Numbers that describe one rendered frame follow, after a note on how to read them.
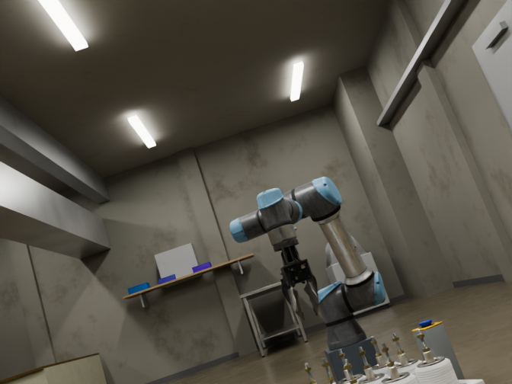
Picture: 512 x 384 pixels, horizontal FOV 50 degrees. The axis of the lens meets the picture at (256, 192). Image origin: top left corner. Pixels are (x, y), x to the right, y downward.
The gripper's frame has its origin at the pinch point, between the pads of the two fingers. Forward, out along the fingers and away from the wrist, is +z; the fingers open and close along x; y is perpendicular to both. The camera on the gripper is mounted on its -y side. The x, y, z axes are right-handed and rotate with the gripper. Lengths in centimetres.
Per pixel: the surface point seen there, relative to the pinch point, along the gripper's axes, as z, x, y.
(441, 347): 22.6, 36.6, -16.2
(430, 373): 23.8, 23.6, 8.3
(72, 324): -82, -274, -771
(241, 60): -302, 82, -479
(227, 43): -302, 65, -427
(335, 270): -28, 142, -676
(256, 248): -105, 45, -752
